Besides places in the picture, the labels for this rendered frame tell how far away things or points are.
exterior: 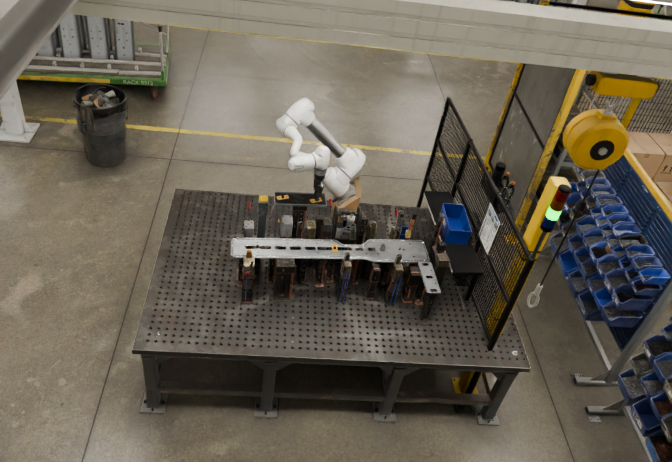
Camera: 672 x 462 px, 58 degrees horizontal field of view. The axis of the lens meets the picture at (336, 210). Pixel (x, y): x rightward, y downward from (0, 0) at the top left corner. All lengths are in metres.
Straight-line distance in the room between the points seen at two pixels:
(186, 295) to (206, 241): 0.55
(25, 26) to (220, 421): 3.68
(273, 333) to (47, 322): 1.91
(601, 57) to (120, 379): 3.94
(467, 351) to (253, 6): 3.24
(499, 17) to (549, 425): 3.95
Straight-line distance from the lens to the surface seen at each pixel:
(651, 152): 6.47
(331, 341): 4.02
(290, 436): 4.43
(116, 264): 5.48
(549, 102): 5.85
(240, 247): 4.11
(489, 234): 4.21
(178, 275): 4.36
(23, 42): 1.03
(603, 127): 1.65
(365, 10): 1.36
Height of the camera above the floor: 3.84
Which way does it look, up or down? 39 degrees down
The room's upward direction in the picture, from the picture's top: 10 degrees clockwise
